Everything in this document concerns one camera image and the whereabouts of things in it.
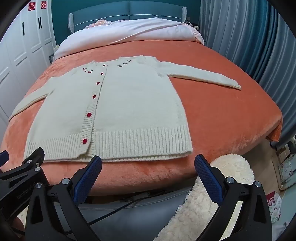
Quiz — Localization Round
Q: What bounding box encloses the floral printed cloth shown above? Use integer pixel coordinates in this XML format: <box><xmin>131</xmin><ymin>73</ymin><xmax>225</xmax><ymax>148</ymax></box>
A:
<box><xmin>265</xmin><ymin>192</ymin><xmax>282</xmax><ymax>224</ymax></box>

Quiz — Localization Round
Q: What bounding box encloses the blue grey curtain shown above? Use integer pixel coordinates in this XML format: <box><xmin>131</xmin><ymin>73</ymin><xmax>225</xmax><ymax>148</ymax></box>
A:
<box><xmin>199</xmin><ymin>0</ymin><xmax>296</xmax><ymax>150</ymax></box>

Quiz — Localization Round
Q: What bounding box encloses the cream knit cardigan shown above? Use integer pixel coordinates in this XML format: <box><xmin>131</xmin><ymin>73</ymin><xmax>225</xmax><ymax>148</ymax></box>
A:
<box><xmin>9</xmin><ymin>55</ymin><xmax>241</xmax><ymax>163</ymax></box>

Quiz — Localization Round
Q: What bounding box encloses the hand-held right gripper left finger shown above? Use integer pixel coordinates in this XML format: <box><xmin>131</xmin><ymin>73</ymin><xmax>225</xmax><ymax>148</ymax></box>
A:
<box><xmin>25</xmin><ymin>155</ymin><xmax>102</xmax><ymax>241</ymax></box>

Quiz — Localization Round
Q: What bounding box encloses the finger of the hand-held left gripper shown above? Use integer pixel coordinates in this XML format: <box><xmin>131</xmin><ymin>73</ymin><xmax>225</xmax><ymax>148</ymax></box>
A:
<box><xmin>0</xmin><ymin>150</ymin><xmax>10</xmax><ymax>172</ymax></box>
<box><xmin>0</xmin><ymin>147</ymin><xmax>45</xmax><ymax>193</ymax></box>

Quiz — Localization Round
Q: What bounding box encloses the cream fluffy throw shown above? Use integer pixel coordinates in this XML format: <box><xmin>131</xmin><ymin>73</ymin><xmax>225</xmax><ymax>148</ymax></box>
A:
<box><xmin>153</xmin><ymin>154</ymin><xmax>255</xmax><ymax>241</ymax></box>

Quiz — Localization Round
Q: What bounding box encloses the teal padded headboard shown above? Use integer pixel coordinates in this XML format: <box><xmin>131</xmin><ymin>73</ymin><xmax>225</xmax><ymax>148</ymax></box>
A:
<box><xmin>69</xmin><ymin>1</ymin><xmax>187</xmax><ymax>33</ymax></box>

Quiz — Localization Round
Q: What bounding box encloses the white panelled wardrobe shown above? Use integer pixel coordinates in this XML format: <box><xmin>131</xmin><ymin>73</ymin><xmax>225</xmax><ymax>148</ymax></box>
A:
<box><xmin>0</xmin><ymin>0</ymin><xmax>57</xmax><ymax>130</ymax></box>

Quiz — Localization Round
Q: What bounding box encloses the black cable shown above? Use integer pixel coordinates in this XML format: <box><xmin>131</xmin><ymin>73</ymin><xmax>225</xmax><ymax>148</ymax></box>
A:
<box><xmin>88</xmin><ymin>199</ymin><xmax>139</xmax><ymax>226</ymax></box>

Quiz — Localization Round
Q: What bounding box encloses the pink pillow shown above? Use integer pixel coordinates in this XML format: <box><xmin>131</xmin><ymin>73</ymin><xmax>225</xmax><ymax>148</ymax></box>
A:
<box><xmin>84</xmin><ymin>20</ymin><xmax>114</xmax><ymax>29</ymax></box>

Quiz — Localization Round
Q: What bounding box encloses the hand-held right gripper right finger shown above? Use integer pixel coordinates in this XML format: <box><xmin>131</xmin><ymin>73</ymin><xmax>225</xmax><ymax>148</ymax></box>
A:
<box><xmin>195</xmin><ymin>154</ymin><xmax>273</xmax><ymax>241</ymax></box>

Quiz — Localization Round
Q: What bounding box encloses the floral fabric bag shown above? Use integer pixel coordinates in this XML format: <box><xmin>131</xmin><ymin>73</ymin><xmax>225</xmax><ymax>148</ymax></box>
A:
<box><xmin>277</xmin><ymin>153</ymin><xmax>296</xmax><ymax>191</ymax></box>

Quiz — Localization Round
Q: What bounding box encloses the orange plush blanket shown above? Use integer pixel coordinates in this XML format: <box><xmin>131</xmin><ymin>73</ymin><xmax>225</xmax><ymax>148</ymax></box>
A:
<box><xmin>0</xmin><ymin>40</ymin><xmax>283</xmax><ymax>200</ymax></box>

